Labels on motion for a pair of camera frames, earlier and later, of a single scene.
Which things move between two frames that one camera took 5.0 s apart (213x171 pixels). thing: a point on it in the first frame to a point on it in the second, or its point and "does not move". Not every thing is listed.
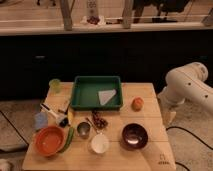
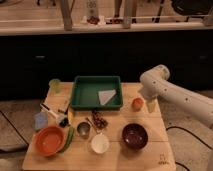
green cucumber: x=69 y=139 does not move
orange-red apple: x=137 y=104 does not move
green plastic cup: x=55 y=85 does not move
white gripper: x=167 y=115 to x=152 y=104
